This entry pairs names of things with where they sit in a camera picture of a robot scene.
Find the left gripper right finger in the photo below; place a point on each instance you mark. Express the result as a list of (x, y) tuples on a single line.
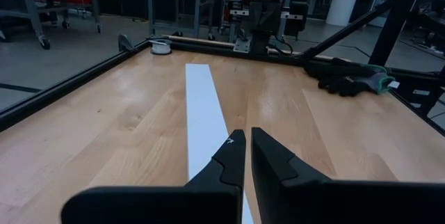
[(330, 203)]

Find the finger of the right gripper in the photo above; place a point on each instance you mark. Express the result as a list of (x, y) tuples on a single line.
[(299, 8), (235, 5)]

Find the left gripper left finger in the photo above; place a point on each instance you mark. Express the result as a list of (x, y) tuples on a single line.
[(174, 203)]

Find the white raceway cover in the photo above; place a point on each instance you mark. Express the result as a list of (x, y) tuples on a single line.
[(203, 112)]

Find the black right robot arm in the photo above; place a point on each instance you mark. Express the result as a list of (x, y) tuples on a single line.
[(260, 43)]

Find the spool with white core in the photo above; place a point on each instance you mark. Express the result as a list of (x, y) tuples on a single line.
[(160, 47)]

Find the grey wheeled cart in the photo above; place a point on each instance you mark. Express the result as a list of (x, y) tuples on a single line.
[(31, 8)]

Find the black aluminium table frame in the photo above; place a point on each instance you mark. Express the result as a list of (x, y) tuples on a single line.
[(69, 85)]

